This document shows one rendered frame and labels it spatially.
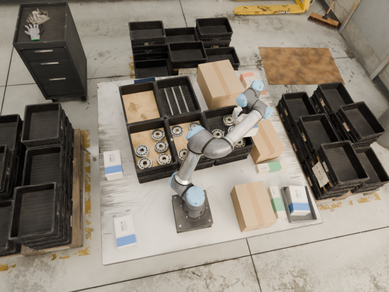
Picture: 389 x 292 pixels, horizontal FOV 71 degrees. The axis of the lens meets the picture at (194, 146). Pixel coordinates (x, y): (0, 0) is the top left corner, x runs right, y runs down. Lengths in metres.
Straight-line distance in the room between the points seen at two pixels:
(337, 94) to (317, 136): 0.71
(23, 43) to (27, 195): 1.36
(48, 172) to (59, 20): 1.50
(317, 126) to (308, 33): 2.15
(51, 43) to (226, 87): 1.65
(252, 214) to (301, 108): 1.79
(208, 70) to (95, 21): 2.53
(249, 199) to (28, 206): 1.70
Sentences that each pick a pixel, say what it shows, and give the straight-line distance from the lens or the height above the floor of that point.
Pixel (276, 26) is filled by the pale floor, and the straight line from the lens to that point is 4.88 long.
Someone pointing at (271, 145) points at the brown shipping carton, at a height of 0.86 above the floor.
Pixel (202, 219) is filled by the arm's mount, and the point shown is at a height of 0.81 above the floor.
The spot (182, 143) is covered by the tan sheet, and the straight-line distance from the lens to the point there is 2.12.
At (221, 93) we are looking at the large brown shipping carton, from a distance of 2.38.
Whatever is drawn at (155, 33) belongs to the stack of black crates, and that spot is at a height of 0.49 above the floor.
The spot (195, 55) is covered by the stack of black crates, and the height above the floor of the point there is 0.49.
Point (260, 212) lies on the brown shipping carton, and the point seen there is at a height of 0.86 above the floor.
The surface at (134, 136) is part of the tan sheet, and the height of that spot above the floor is 0.83.
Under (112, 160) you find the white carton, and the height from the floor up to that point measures 0.79.
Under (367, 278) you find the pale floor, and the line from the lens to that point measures 3.23.
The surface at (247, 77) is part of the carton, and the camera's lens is 2.74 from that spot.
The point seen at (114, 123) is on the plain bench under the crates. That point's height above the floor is 0.70.
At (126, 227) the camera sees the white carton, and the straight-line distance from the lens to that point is 1.94.
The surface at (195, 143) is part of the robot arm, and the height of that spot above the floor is 1.38.
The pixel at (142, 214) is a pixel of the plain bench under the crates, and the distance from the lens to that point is 2.04.
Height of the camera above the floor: 2.65
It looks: 59 degrees down
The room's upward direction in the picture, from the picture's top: 9 degrees clockwise
